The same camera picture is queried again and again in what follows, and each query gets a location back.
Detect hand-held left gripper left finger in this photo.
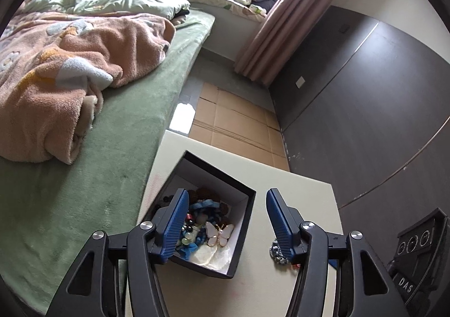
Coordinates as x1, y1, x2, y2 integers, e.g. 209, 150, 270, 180
46, 188, 190, 317

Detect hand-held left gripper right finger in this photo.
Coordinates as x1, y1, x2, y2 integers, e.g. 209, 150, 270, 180
266, 188, 410, 317

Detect pale green floral quilt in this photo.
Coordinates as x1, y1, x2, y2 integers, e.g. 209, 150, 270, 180
23, 0, 191, 20

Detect grey bead bracelet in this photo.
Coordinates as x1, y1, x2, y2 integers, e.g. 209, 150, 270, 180
269, 239, 293, 264

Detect pile of mixed jewelry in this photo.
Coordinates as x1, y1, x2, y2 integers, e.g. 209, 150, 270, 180
158, 188, 234, 270

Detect white butterfly brooch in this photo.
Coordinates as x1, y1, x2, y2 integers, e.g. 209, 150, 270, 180
205, 222, 234, 248

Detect black cardboard box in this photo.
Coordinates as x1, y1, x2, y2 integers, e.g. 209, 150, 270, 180
151, 150, 257, 280

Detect bed with green sheet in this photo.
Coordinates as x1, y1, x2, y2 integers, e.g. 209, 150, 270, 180
0, 9, 216, 316

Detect dark brown wardrobe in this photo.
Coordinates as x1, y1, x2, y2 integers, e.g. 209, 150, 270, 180
271, 5, 450, 251

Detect pink fleece blanket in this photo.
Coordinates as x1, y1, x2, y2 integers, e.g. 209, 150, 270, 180
0, 12, 176, 164

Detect flat cardboard sheet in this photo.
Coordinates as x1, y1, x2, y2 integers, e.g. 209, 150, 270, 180
189, 82, 291, 173

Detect pink curtain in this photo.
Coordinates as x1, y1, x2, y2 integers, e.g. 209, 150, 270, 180
234, 0, 347, 87

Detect brown seed bead bracelet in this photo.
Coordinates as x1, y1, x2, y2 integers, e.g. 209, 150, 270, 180
188, 188, 212, 202

